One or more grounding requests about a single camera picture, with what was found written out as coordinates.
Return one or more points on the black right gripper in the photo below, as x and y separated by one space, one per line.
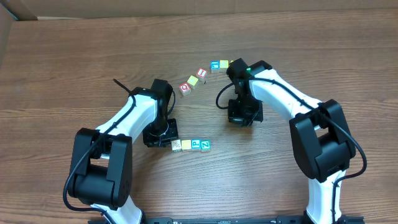
236 116

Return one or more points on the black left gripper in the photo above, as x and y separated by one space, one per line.
150 140

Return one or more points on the plain white wooden block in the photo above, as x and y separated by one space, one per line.
176 145

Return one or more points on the yellow K block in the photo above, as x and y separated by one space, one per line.
186 145

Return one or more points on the blue P block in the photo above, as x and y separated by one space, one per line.
196 145

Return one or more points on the green N block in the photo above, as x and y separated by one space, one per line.
205 145

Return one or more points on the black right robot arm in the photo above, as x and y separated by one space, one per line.
318 130

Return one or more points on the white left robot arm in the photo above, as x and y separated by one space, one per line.
100 175

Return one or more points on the yellow middle top block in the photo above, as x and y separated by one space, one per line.
224 64

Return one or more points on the blue L block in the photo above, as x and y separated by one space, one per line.
215 66

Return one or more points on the red Q block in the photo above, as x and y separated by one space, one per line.
185 89

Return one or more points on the red I block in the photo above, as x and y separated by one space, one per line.
201 74

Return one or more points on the yellow block near Q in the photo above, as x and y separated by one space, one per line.
193 82

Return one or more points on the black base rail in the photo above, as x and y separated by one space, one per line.
278 220

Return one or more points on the cardboard box wall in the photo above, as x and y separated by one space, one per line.
12 11

